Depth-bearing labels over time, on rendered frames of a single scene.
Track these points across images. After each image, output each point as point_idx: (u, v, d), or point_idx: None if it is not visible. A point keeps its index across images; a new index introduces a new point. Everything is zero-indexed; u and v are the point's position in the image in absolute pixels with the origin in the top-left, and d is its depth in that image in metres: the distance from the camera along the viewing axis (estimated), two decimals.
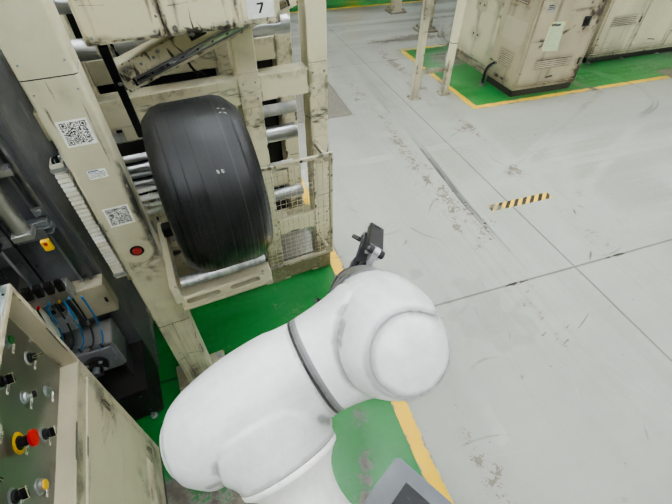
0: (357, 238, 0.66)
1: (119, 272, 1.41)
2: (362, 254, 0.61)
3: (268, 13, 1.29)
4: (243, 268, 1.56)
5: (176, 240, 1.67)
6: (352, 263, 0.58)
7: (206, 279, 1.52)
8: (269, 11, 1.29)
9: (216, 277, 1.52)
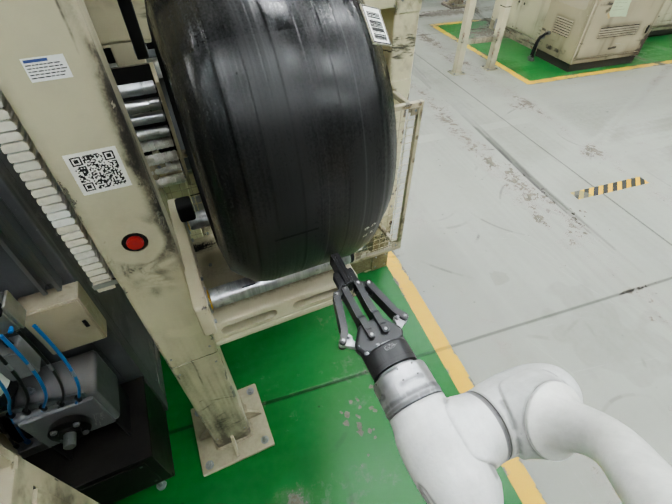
0: (349, 277, 0.69)
1: (104, 281, 0.78)
2: (374, 307, 0.67)
3: None
4: (315, 273, 0.91)
5: None
6: (382, 317, 0.64)
7: (255, 294, 0.87)
8: None
9: (270, 287, 0.87)
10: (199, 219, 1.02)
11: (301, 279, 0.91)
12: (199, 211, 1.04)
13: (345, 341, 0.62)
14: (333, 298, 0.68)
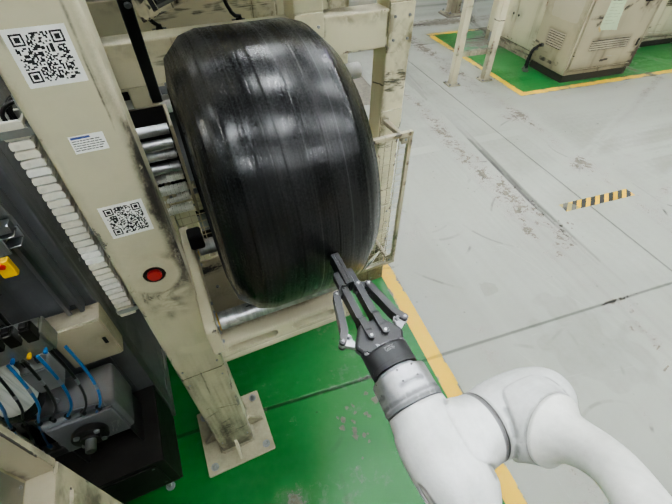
0: (349, 277, 0.69)
1: (126, 307, 0.89)
2: (374, 307, 0.67)
3: None
4: (312, 293, 1.01)
5: (205, 247, 1.13)
6: (382, 318, 0.64)
7: (258, 314, 0.97)
8: None
9: None
10: (210, 253, 1.15)
11: (300, 301, 1.01)
12: (209, 243, 1.13)
13: (345, 341, 0.62)
14: (333, 298, 0.68)
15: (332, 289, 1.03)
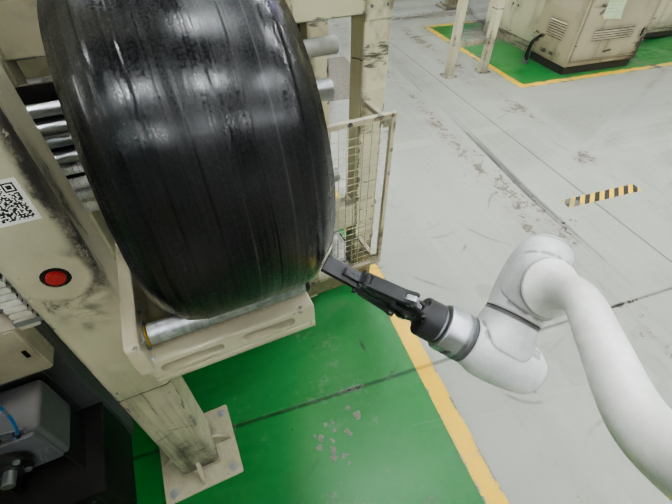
0: (350, 285, 0.71)
1: (26, 318, 0.72)
2: (386, 296, 0.70)
3: None
4: None
5: None
6: (398, 309, 0.70)
7: (196, 323, 0.79)
8: None
9: None
10: None
11: (250, 307, 0.82)
12: None
13: (391, 316, 0.77)
14: None
15: (290, 292, 0.85)
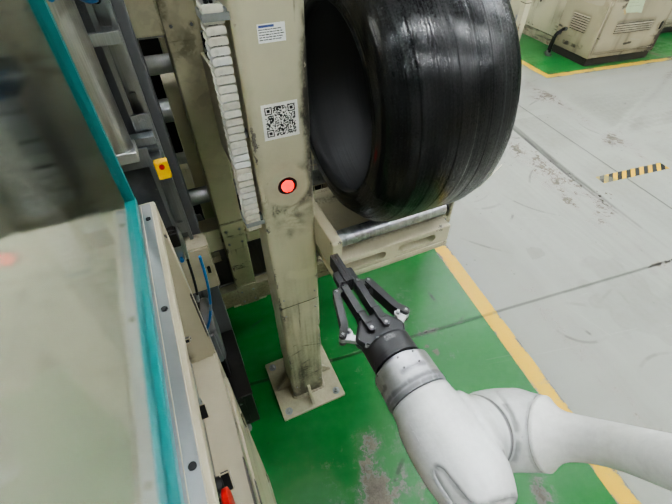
0: (349, 275, 0.69)
1: (255, 220, 0.94)
2: (374, 302, 0.66)
3: None
4: (418, 214, 1.05)
5: None
6: (382, 311, 0.63)
7: (371, 231, 1.01)
8: None
9: (382, 224, 1.02)
10: None
11: (408, 222, 1.05)
12: None
13: (345, 335, 0.60)
14: (333, 296, 0.67)
15: (436, 212, 1.07)
